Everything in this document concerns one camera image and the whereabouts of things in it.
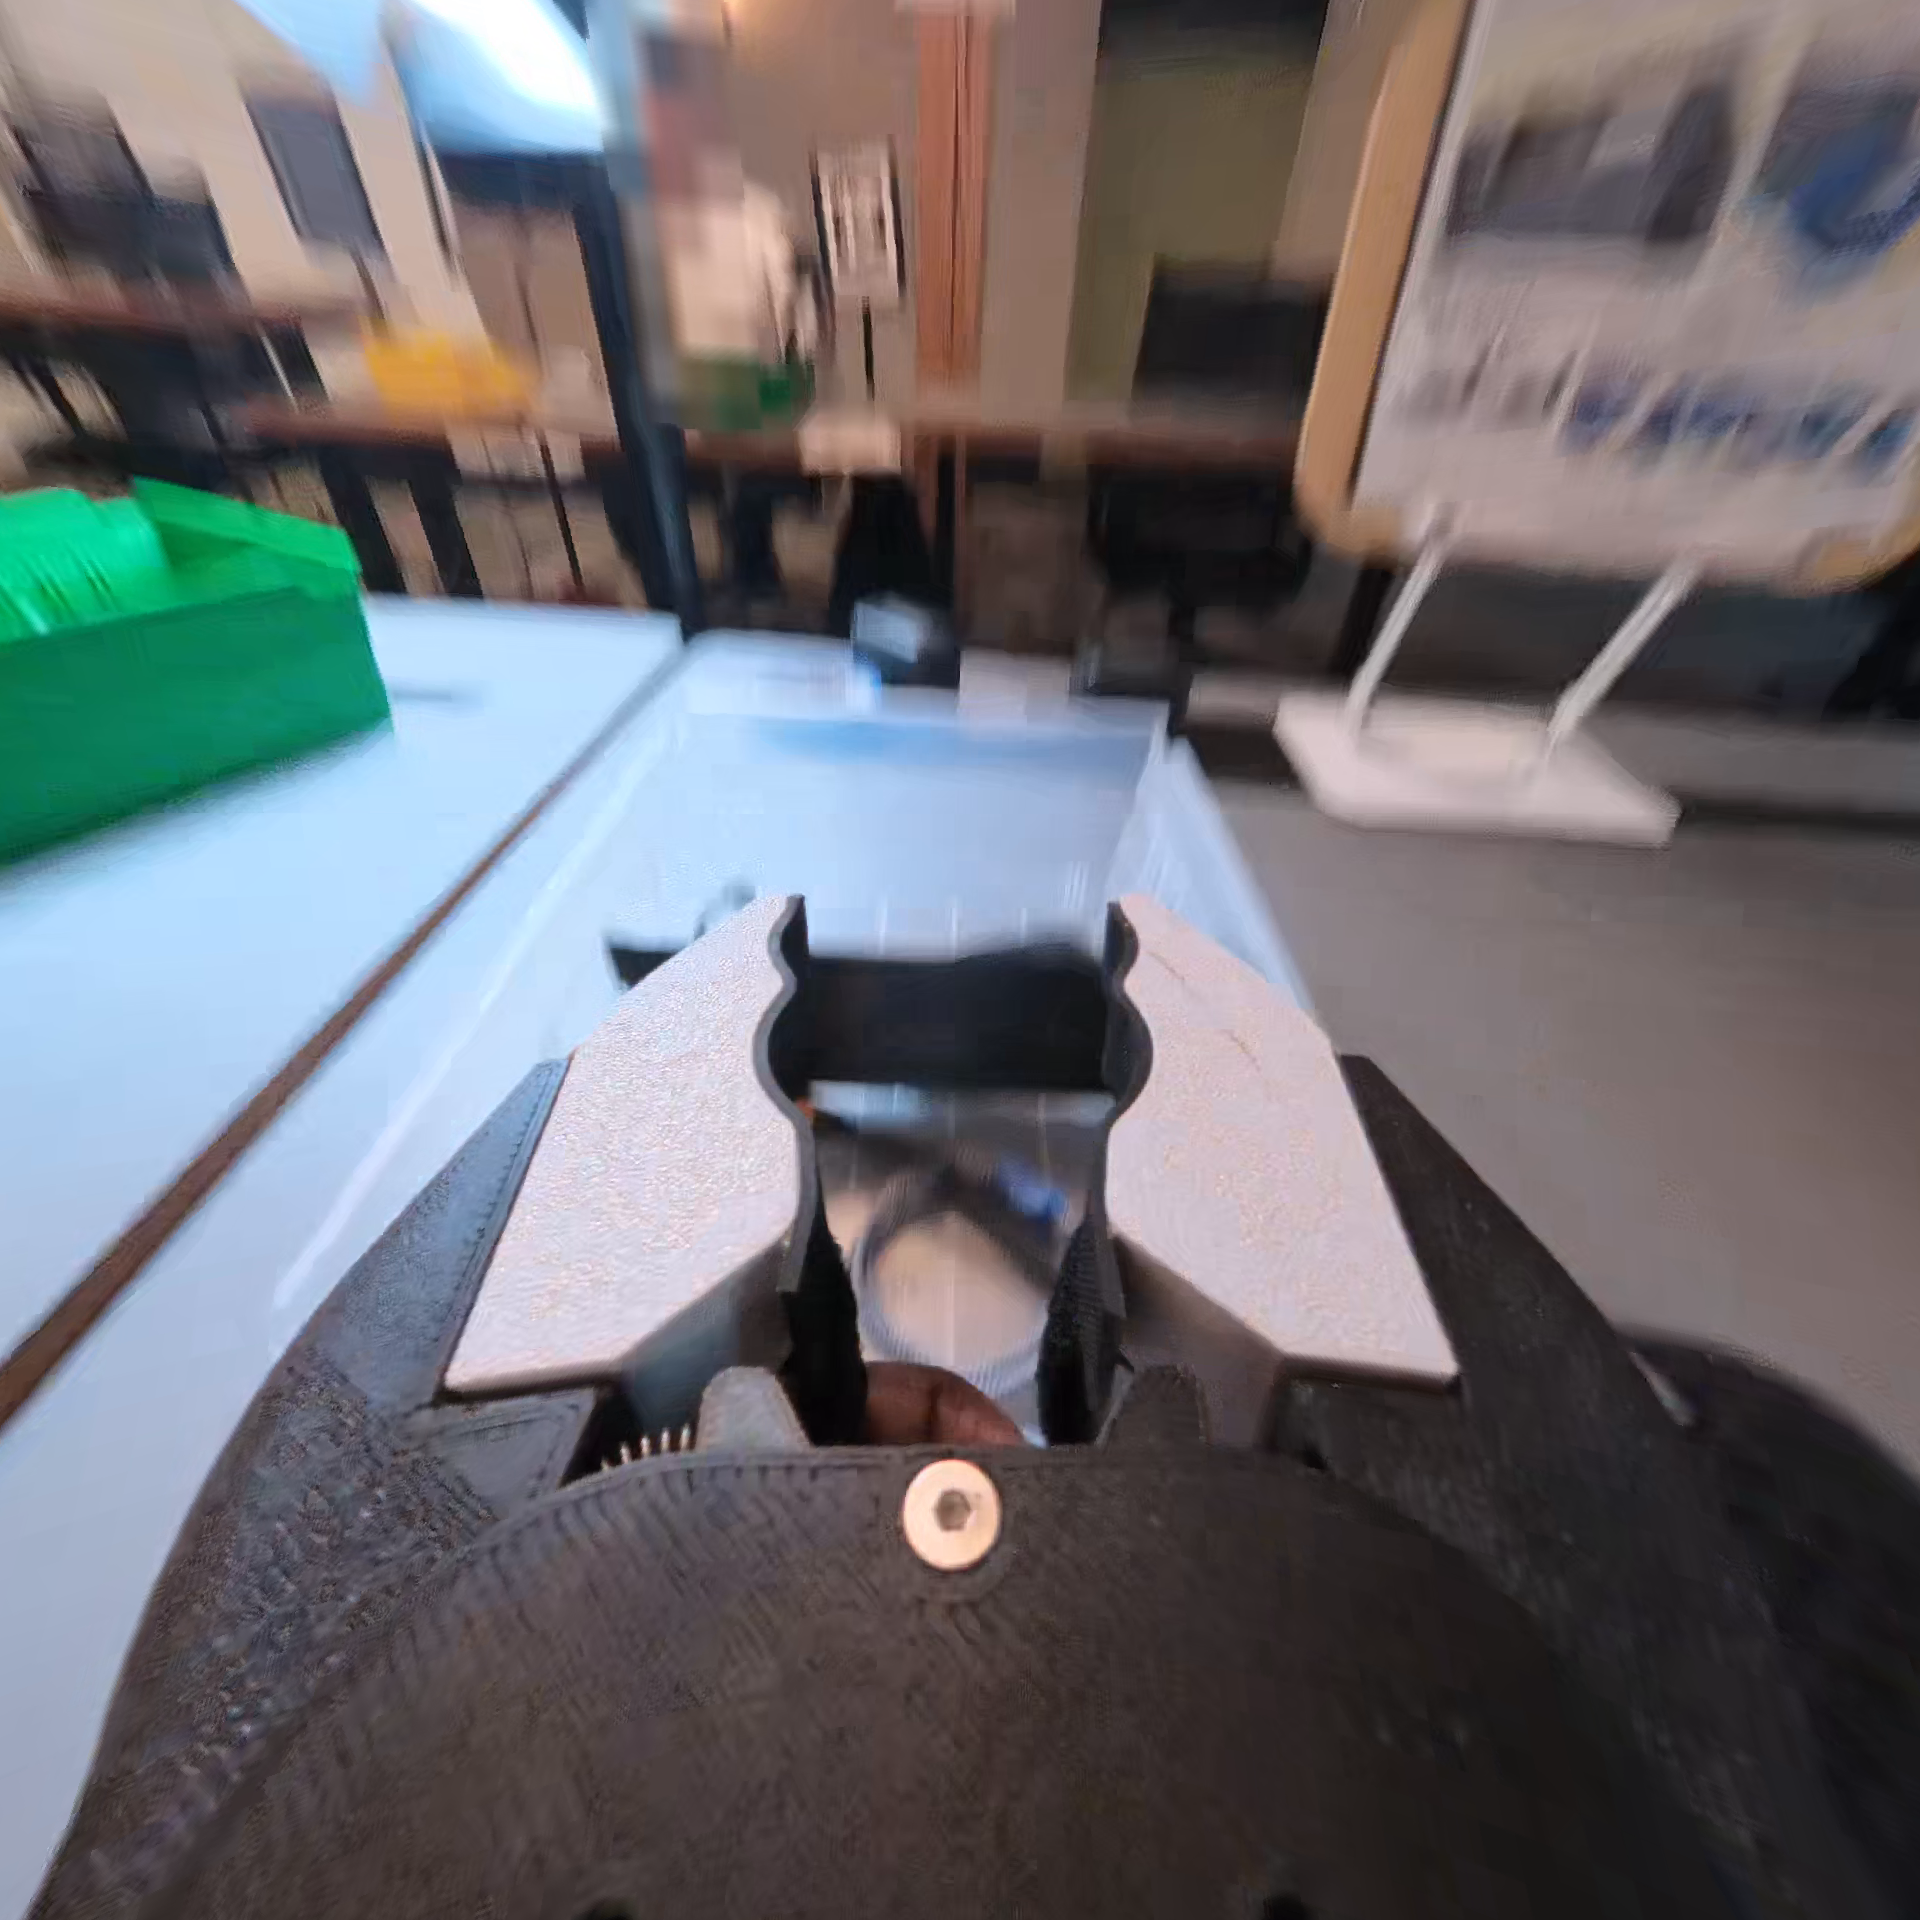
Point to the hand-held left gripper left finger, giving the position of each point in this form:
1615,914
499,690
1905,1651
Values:
646,1201

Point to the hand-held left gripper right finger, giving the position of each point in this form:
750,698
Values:
1277,1201

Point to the clear plastic bin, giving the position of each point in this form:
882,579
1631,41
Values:
902,810

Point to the person's left hand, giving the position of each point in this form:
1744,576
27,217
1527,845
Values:
937,1410

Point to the black divider panel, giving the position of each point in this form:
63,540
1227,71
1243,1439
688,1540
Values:
960,1020

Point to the white board stand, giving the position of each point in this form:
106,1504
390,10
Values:
1471,772

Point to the small black device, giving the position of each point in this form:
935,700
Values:
902,639

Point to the green plastic bin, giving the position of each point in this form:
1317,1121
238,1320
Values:
182,705

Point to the instruction poster board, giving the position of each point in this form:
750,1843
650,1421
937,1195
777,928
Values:
1651,269

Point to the wooden desk with black frame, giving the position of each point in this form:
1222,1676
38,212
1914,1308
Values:
1049,439

